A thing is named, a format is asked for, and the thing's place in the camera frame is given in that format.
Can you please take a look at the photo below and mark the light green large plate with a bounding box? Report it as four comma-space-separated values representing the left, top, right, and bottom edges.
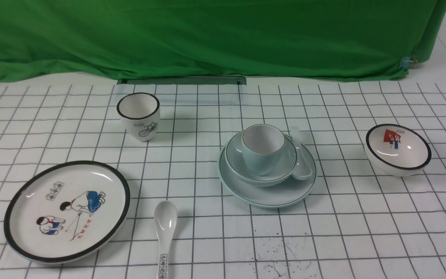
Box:
216, 132, 317, 208

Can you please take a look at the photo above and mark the white bowl with flag drawing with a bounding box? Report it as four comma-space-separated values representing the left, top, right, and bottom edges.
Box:
364, 124, 432, 177

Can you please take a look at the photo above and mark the green backdrop cloth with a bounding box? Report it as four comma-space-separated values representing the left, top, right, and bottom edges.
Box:
0, 0, 446, 83

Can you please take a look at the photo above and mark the light green ceramic spoon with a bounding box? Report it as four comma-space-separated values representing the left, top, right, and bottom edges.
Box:
290, 126, 312, 181

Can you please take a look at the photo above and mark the light green shallow bowl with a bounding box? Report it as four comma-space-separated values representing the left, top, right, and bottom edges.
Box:
224, 132, 297, 187

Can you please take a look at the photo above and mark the white cup with bicycle drawing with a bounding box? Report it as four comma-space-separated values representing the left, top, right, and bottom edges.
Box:
117, 92, 161, 142

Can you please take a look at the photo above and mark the white plate with children drawing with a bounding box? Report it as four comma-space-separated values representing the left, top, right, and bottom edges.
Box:
3, 160, 131, 264

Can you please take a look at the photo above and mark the light green small cup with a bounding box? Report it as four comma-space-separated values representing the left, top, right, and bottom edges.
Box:
241, 124, 285, 176

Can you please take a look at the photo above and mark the white grid tablecloth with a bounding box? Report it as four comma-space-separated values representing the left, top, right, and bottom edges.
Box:
0, 82, 446, 279

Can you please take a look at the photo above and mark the white spoon with characters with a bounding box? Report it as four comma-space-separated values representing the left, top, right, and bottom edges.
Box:
153, 201, 178, 279

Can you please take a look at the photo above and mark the blue binder clip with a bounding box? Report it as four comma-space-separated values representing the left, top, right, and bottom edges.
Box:
399, 55, 419, 70

